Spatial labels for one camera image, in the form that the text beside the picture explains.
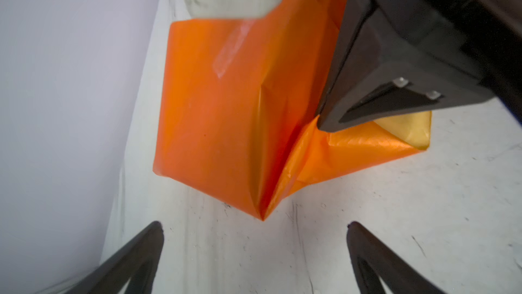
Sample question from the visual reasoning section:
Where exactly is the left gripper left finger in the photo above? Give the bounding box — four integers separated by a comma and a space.
68, 221, 164, 293

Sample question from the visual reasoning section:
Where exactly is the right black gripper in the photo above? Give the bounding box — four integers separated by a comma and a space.
316, 0, 521, 133

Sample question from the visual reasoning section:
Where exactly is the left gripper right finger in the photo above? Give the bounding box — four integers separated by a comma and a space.
346, 221, 444, 294

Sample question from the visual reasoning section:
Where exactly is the yellow orange wrapping paper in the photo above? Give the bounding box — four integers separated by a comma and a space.
153, 0, 432, 220

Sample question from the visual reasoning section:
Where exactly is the clear adhesive tape strip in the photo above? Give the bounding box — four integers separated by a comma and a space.
212, 19, 256, 79

